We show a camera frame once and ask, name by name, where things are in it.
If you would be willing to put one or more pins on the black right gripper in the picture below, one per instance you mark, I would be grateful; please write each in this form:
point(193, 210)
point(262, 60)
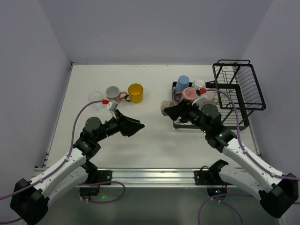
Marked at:
point(184, 111)

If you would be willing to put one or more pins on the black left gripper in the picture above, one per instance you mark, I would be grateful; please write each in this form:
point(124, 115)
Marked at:
point(121, 124)

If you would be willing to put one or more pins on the small speckled glass cup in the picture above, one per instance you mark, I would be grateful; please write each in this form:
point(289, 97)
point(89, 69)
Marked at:
point(166, 104)

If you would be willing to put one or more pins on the yellow ceramic mug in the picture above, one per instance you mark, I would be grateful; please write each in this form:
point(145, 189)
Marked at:
point(135, 93)

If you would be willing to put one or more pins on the salmon polka dot mug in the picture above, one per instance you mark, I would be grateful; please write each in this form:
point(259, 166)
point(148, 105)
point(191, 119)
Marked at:
point(114, 93)

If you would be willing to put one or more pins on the clear faceted glass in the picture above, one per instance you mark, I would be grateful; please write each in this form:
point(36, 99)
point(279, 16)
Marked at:
point(97, 97)

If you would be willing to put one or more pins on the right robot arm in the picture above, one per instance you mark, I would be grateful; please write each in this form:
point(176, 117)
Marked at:
point(275, 191)

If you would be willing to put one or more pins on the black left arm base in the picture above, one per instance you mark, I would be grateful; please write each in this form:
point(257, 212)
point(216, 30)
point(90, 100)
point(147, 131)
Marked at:
point(94, 176)

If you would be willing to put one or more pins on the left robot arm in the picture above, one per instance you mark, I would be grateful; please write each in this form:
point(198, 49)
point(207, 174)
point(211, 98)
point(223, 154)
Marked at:
point(31, 198)

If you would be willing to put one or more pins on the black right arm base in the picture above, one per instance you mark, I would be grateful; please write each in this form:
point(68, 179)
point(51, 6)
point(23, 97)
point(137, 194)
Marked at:
point(209, 176)

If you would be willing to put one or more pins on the black two-tier dish rack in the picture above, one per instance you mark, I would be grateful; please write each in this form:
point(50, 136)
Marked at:
point(237, 78)

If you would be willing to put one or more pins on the pink smiley face mug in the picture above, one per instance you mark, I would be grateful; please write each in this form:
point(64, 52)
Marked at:
point(188, 94)

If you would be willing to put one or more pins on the light blue plastic cup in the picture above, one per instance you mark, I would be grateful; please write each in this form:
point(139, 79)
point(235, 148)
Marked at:
point(182, 83)

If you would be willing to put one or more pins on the white ceramic cup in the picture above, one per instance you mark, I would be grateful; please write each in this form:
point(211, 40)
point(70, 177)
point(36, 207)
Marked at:
point(198, 84)

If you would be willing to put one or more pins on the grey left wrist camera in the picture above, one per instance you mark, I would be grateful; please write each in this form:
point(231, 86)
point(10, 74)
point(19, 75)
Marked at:
point(110, 106)

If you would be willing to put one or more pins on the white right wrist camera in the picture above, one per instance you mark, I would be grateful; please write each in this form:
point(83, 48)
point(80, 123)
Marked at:
point(203, 97)

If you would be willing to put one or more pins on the aluminium mounting rail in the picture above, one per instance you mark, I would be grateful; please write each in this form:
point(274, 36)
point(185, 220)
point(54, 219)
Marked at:
point(130, 177)

